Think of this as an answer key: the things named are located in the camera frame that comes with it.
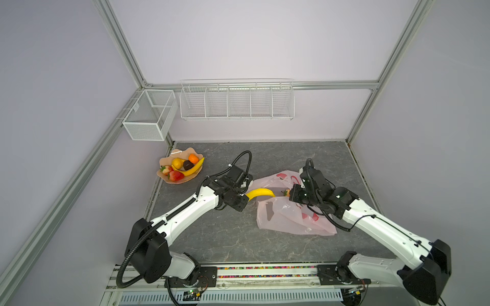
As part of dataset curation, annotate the orange fruit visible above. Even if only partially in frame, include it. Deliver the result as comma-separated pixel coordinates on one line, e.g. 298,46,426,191
188,154,200,164

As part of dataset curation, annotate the yellow lemon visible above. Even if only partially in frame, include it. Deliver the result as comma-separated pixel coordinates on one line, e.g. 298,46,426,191
171,158,185,170

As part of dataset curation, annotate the pink wavy fruit plate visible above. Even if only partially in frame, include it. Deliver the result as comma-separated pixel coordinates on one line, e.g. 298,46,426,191
156,147,205,184

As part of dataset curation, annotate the pink plastic bag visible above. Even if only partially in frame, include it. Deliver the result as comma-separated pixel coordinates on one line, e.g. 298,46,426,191
247,170,337,237

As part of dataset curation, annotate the small white mesh basket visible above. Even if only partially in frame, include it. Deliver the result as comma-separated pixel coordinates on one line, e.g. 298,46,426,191
122,89,178,142

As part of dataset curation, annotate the aluminium mounting rail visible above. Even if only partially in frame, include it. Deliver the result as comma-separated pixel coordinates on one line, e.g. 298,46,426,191
100,261,435,306

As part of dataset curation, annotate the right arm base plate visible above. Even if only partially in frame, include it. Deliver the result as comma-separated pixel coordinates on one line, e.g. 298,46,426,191
316,263,371,286

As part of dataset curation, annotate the yellow banana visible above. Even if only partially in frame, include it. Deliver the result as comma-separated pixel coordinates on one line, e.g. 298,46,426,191
246,188,275,201
181,158,205,177

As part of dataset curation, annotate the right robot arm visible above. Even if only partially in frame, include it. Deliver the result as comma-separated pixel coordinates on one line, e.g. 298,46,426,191
289,158,452,305

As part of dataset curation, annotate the large red strawberry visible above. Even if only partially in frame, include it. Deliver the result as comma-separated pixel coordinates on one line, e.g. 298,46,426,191
168,170,185,182

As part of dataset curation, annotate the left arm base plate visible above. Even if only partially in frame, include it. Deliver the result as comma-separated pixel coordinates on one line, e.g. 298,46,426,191
168,266,218,288

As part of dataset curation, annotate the dark purple plum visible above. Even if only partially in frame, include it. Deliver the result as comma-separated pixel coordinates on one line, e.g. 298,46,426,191
182,160,195,171

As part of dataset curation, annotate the small red strawberry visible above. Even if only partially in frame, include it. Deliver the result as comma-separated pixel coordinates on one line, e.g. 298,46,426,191
160,165,174,177

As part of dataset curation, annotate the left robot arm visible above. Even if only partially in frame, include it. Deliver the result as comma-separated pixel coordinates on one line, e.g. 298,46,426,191
116,159,253,289

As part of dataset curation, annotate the long white wire basket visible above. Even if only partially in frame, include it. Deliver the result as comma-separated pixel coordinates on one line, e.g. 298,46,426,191
179,79,296,121

